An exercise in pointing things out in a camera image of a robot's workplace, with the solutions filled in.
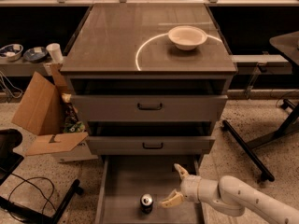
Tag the black table leg base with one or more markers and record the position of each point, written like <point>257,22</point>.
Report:
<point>289,126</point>

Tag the grey middle drawer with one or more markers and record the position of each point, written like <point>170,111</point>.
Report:
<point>132,145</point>

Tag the grey drawer cabinet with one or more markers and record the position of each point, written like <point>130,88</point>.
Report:
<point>124,49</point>

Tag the blue patterned bowl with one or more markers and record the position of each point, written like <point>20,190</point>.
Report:
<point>35,55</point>
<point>11,52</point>

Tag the black stand base left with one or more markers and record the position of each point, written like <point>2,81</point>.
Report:
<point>49,214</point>

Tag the blue patterned bowl right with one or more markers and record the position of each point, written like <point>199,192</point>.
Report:
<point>35,55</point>

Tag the white paper cup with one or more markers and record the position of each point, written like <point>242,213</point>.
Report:
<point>54,50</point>

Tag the white paper bowl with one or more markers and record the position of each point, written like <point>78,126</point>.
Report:
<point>187,37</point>

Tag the blue pepsi can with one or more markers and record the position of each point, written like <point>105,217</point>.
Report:
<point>146,203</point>

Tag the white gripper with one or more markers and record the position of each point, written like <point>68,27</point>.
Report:
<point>191,188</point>

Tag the snack bags in box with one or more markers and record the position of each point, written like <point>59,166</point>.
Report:
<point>71,122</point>

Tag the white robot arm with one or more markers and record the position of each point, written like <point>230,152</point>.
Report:
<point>229,196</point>

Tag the brown cardboard box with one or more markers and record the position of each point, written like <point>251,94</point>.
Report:
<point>41,112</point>

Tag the grey drawer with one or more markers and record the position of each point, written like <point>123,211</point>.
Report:
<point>124,107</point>
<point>126,178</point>
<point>132,145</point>

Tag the grey low shelf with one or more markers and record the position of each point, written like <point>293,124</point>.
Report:
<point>23,68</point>
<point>253,60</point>

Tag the grey top drawer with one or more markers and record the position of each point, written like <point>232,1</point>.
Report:
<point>124,107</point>

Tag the black chair seat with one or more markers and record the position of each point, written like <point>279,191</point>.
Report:
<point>9,160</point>

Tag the black top drawer handle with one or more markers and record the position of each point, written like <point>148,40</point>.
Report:
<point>155,107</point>

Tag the grey low shelf left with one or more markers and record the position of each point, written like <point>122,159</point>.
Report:
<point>23,68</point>

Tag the black middle drawer handle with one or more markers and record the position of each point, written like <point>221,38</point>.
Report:
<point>152,146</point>

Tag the grey low shelf right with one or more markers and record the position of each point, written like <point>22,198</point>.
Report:
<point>253,60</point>

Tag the black drawer handle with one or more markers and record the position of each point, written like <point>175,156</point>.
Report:
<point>152,146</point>
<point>155,107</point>

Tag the grey bottom drawer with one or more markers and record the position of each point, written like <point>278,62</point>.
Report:
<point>126,178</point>

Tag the blue patterned bowl left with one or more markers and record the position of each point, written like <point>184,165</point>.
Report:
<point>11,52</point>

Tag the dark round side table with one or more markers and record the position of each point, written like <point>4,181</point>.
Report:
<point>287,45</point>

